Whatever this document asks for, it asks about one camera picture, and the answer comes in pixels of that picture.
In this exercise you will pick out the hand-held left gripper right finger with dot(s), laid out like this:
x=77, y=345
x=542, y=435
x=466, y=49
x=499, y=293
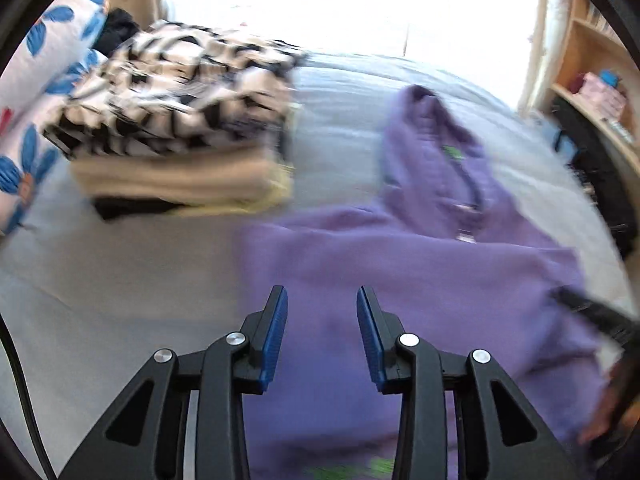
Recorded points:
x=371, y=340

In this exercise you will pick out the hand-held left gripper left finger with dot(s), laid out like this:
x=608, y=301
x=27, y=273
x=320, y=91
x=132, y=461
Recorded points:
x=272, y=340

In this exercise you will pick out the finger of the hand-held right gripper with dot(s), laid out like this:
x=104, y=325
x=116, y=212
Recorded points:
x=622, y=390
x=595, y=312

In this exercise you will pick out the purple zip hoodie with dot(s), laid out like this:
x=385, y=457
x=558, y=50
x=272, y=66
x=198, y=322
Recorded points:
x=350, y=260

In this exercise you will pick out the pale yellow folded cloth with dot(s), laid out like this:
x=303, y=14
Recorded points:
x=265, y=200

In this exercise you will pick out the cream folded cloth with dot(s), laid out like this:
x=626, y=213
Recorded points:
x=175, y=175

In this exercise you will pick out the pink drawer organizer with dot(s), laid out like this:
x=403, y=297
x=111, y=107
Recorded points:
x=600, y=92

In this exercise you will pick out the small blue box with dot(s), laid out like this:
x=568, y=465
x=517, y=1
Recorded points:
x=610, y=77

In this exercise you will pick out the wooden shelf unit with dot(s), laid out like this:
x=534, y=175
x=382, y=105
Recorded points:
x=585, y=45

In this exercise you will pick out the black and white printed folded cloth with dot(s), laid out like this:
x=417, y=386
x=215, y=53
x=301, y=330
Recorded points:
x=165, y=85

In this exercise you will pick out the dark crumpled cloth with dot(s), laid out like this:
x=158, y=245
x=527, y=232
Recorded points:
x=117, y=30

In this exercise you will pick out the blue floral pillows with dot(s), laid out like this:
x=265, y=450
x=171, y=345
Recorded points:
x=45, y=60

